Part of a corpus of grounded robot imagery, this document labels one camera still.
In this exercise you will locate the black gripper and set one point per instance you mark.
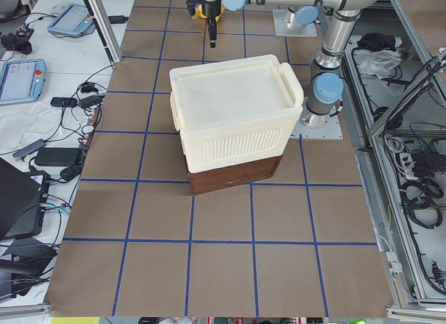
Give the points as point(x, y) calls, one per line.
point(210, 10)

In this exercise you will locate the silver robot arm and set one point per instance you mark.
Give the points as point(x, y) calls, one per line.
point(299, 18)
point(340, 25)

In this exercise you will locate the brown wooden drawer cabinet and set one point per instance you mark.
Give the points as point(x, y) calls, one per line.
point(234, 175)

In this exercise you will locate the yellow plush toy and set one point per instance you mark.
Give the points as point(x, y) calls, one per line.
point(199, 13)

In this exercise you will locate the cream plastic storage box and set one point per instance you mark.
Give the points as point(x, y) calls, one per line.
point(236, 111)

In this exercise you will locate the black power adapter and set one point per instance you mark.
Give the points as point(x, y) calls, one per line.
point(117, 19)

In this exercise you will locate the far blue teach pendant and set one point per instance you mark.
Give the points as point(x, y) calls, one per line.
point(74, 21)

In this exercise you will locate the blue teach pendant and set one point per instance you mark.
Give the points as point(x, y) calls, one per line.
point(74, 21)
point(22, 81)

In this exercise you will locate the black cloth bundle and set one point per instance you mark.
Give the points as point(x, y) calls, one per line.
point(376, 42)

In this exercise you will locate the white crumpled cloth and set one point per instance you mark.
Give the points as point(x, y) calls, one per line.
point(382, 64)

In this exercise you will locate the near blue teach pendant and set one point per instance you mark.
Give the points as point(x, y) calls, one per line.
point(22, 81)

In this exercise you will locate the large black power brick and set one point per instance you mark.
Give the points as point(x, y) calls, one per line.
point(56, 156)

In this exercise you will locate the grey usb hub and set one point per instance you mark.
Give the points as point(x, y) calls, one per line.
point(29, 149)

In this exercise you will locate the black laptop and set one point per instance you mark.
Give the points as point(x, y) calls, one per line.
point(22, 197)

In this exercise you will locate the aluminium frame post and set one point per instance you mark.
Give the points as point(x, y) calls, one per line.
point(103, 26)

